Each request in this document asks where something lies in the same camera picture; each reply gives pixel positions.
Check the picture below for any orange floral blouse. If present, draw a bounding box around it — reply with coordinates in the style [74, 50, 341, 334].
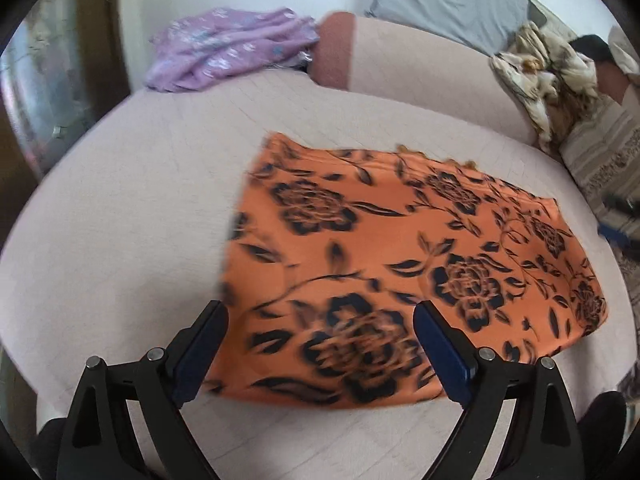
[217, 131, 610, 406]

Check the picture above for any black cloth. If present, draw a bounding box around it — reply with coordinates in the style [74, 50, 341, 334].
[570, 35, 610, 68]

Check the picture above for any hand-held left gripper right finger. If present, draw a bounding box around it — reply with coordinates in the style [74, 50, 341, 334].
[414, 300, 586, 480]

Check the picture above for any striped floral pillow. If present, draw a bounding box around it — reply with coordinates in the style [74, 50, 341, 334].
[560, 100, 640, 281]

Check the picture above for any wooden stained glass door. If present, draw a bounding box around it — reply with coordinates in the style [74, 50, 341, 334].
[0, 0, 132, 191]

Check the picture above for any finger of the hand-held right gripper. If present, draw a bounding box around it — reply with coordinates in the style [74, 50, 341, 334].
[602, 196, 640, 218]
[598, 225, 636, 251]

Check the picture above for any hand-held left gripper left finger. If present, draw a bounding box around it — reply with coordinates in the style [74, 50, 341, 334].
[56, 300, 230, 480]

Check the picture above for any brown cushion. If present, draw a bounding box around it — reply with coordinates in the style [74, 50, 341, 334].
[597, 57, 637, 107]

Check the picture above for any purple floral cloth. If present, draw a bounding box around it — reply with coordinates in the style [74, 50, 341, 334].
[145, 6, 321, 93]

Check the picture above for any pink bolster cushion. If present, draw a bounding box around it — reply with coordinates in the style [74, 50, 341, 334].
[312, 11, 541, 148]

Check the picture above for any cream floral blanket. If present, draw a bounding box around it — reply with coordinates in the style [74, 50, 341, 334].
[490, 22, 601, 156]

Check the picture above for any cream cloth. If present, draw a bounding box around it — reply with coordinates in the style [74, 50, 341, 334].
[607, 25, 640, 78]

